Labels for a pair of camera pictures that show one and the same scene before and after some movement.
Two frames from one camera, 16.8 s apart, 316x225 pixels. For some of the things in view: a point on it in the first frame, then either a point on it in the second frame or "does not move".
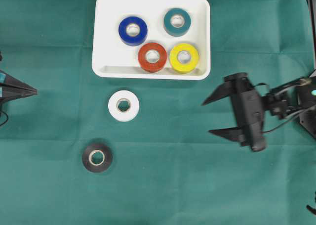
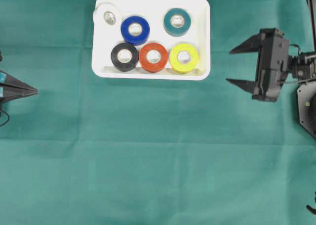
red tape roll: x=152 y=67 does not move
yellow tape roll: x=186 y=67 does not move
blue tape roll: x=130 y=40 does not move
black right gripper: x=247 y=103 -> x=273 y=66
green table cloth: x=168 y=167 does not move
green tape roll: x=177 y=31 does not move
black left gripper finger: x=12 y=93 does not move
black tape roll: x=90 y=150 -> x=122 y=66
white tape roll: x=120 y=115 -> x=100 y=11
